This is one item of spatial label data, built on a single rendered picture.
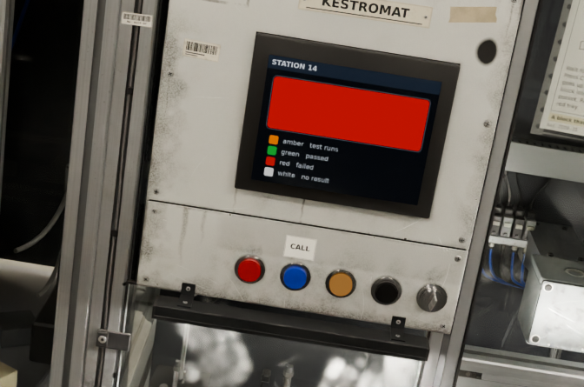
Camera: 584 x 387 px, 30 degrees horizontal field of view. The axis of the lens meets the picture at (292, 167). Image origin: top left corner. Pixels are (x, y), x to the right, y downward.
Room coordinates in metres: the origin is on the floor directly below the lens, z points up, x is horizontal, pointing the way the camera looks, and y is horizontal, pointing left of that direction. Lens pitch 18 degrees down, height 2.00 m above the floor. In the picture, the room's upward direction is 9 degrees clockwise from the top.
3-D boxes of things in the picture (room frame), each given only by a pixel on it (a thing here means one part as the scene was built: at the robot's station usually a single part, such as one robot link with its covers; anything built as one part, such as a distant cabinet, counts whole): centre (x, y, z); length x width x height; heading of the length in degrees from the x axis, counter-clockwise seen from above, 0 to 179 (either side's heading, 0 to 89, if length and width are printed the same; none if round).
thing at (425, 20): (1.42, -0.03, 1.60); 0.42 x 0.29 x 0.46; 90
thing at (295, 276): (1.30, -0.03, 1.42); 0.03 x 0.02 x 0.03; 90
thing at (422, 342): (1.28, -0.03, 1.37); 0.36 x 0.04 x 0.04; 90
